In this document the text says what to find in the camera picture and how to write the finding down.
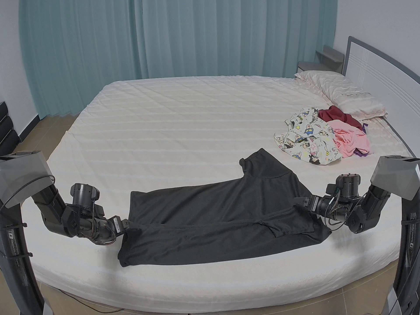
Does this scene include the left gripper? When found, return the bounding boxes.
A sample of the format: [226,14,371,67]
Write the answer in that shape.
[107,215,131,239]

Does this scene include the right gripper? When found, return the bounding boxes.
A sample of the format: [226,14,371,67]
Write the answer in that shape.
[293,195,325,214]

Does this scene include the black trousers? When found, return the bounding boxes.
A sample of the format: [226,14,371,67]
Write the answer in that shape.
[117,148,333,268]

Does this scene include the bed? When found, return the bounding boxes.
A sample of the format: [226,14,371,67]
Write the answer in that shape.
[20,36,420,310]

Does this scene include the white printed pyjama garment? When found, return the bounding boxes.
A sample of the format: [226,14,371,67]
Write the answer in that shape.
[274,106,344,166]

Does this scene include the purple garment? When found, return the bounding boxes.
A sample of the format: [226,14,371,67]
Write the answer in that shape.
[353,119,371,159]

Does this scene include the pink garment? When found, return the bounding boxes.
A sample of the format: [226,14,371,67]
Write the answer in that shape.
[328,119,371,159]

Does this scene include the dark red garment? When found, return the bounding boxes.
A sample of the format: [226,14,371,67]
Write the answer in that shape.
[318,105,365,132]

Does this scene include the cream pillow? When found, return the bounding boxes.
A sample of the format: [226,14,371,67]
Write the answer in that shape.
[294,70,389,121]

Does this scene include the grey bedside table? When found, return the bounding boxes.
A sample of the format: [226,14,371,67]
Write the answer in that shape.
[297,45,345,75]

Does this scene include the black chest of drawers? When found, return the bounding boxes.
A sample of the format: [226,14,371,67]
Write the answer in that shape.
[0,101,22,157]

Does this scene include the blue-green curtain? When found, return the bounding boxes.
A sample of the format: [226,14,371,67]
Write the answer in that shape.
[140,0,339,79]
[19,0,144,117]

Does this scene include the black cable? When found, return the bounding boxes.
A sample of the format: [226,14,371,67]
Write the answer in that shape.
[0,175,56,210]
[58,290,135,312]

